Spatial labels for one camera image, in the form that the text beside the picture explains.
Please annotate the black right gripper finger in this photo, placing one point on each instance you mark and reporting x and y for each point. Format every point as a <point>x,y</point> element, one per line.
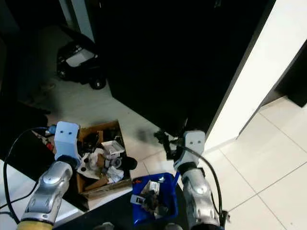
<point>167,144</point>

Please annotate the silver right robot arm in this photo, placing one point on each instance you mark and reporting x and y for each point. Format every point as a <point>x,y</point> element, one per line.
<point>196,196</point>

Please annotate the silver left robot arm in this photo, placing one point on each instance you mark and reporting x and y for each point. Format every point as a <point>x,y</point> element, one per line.
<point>50,191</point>

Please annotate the black floor mat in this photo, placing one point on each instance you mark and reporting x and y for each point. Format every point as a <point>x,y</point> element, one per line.
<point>115,215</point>

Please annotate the small white labelled pack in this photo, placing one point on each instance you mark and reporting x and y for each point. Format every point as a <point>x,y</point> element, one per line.
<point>153,186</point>

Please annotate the black round object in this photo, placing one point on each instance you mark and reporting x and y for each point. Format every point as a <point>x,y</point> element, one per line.
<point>127,164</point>

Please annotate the small red piece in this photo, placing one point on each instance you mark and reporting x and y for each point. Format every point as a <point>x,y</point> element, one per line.
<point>136,182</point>

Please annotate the white paper packet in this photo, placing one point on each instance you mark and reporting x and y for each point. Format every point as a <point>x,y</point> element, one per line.
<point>114,147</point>

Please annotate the grey tape roll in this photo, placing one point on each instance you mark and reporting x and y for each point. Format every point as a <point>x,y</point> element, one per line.
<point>114,161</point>

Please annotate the black crumpled debris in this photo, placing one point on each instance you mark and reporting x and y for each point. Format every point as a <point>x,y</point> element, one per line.
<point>152,202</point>

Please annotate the brown cardboard box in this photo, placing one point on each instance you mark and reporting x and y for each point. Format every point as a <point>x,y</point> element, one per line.
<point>115,188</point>

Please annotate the white crumpled paper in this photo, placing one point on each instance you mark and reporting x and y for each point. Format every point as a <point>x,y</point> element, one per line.
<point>95,160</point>

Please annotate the black cabinet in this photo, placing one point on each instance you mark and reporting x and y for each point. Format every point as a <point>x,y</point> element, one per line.
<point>172,57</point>

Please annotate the grey robot left leg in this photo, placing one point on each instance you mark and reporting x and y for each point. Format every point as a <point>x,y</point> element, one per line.
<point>104,226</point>

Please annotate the black wheeled device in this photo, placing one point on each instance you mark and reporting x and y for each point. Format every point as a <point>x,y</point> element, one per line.
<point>81,64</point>

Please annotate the printed paper sheet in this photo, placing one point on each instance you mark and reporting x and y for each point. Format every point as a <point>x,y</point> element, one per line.
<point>45,139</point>

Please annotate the black tall panel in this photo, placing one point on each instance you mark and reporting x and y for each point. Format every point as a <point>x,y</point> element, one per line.
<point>295,79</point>

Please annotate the grey plastic bracket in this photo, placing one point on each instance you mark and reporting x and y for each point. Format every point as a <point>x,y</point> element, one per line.
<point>136,198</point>

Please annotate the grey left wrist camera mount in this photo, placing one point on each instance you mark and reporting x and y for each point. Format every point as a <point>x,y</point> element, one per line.
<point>67,139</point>

